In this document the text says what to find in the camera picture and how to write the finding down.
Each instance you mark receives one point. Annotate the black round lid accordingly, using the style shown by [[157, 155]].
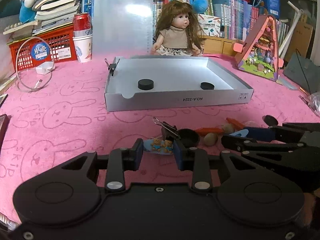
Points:
[[188, 137]]

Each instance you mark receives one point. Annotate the black binder clip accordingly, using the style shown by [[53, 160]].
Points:
[[111, 66], [168, 132]]

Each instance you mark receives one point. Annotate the black cap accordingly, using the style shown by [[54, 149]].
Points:
[[145, 84], [270, 120], [207, 86]]

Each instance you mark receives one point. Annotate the white paper cup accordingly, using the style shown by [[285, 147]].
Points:
[[83, 48]]

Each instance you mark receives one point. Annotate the row of upright books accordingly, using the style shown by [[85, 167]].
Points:
[[237, 16]]

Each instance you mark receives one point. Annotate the blue bear hair clip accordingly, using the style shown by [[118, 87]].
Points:
[[158, 146]]

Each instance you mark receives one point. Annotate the translucent plastic clipboard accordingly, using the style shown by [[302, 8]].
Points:
[[121, 28]]

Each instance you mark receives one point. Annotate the wooden drawer box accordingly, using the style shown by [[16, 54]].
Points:
[[218, 45]]

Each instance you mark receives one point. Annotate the red soda can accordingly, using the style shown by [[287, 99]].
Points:
[[82, 25]]

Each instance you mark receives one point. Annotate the brown haired baby doll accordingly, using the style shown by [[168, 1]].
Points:
[[177, 31]]

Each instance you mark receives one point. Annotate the white plastic pipe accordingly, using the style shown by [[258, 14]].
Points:
[[284, 46]]

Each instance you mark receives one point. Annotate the brown acorn nut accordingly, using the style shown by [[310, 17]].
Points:
[[210, 139]]

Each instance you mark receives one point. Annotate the black binder clip on tray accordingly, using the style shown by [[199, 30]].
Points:
[[111, 66]]

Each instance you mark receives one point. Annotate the blue white plush far left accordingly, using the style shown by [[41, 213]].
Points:
[[28, 5]]

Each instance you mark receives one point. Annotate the red plastic basket left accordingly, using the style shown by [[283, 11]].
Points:
[[56, 45]]

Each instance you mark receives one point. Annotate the stack of books left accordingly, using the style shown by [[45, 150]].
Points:
[[48, 13]]

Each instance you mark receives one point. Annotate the grey flat pouch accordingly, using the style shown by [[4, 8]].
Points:
[[303, 72]]

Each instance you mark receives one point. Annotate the light blue hair clip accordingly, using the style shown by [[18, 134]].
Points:
[[241, 133]]

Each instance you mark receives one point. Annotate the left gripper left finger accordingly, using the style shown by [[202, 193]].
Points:
[[119, 161]]

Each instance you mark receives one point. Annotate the orange red crayon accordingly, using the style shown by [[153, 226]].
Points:
[[206, 130]]

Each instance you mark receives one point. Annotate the white shallow cardboard tray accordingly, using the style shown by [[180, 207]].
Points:
[[177, 82]]

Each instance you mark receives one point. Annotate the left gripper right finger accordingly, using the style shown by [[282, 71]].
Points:
[[195, 160]]

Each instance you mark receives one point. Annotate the brown cardboard sheet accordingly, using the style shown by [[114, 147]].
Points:
[[301, 39]]

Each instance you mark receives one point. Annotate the white charger plug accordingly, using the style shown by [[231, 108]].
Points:
[[45, 67]]

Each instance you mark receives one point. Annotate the pink triangular diorama house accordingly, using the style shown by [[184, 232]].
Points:
[[259, 53]]

